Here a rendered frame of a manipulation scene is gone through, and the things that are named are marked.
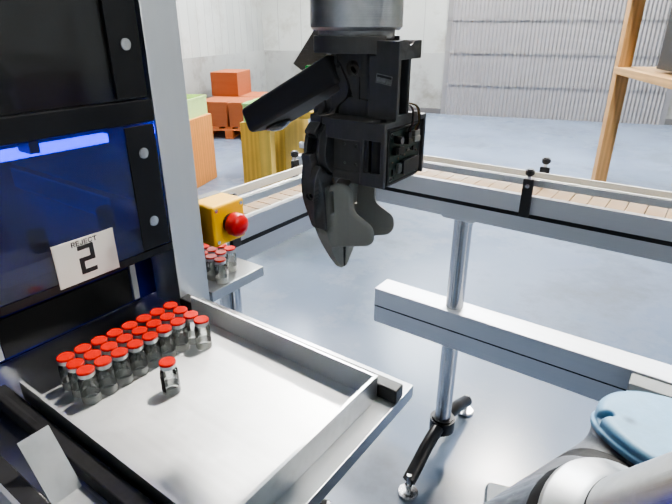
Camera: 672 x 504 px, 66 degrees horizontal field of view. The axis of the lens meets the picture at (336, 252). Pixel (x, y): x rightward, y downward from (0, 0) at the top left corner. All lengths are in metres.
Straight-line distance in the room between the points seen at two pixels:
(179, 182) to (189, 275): 0.16
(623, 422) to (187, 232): 0.64
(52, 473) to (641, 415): 0.53
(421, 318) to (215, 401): 1.00
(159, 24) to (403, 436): 1.52
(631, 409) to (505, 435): 1.50
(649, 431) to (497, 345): 1.05
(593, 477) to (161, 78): 0.68
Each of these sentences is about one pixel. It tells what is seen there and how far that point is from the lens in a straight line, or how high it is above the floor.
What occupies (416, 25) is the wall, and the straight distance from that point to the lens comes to 8.61.
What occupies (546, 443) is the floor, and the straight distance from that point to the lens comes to 2.00.
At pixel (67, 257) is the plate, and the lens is 0.74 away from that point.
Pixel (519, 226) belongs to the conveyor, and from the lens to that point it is 1.32.
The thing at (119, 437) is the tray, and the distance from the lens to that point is 0.66.
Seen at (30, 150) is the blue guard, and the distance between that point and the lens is 0.70.
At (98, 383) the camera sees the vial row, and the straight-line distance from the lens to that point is 0.70.
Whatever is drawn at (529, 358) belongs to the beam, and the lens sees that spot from 1.49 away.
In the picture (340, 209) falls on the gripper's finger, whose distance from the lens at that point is 0.47.
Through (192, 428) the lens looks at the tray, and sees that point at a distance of 0.64.
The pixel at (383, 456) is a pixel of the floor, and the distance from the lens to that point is 1.83.
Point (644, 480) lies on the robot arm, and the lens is 0.32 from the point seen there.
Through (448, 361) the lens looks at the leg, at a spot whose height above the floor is 0.37.
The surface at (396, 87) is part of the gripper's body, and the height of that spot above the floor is 1.26.
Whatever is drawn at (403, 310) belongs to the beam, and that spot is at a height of 0.50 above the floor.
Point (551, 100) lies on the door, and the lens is 8.52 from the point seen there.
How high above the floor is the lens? 1.30
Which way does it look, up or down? 24 degrees down
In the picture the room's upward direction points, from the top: straight up
